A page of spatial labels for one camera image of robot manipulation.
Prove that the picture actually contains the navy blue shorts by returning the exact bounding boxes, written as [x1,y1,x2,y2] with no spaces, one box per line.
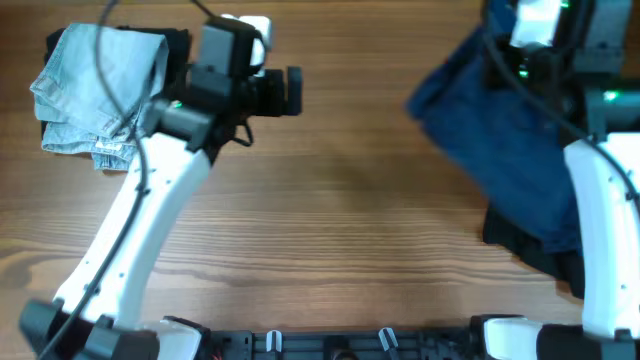
[407,28,582,253]

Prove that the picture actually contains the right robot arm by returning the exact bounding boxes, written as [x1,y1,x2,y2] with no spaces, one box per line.
[470,0,639,360]

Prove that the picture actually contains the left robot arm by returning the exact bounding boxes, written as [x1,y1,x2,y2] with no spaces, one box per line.
[19,15,303,359]

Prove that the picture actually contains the folded black garment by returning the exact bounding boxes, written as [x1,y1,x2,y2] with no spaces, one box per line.
[40,25,193,138]

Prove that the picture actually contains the folded light blue jeans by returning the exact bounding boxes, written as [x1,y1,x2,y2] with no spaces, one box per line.
[30,23,169,171]

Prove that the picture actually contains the black garment under pile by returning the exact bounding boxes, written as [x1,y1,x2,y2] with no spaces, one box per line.
[482,206,585,300]

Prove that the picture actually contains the left black cable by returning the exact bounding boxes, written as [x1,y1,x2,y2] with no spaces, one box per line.
[34,0,221,360]

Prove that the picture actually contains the black cable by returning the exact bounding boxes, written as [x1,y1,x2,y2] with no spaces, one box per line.
[479,19,640,211]
[34,0,221,360]

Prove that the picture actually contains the right black cable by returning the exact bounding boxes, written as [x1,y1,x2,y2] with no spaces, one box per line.
[479,19,640,211]

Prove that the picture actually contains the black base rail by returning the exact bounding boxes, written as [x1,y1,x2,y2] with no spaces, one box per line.
[196,327,481,360]

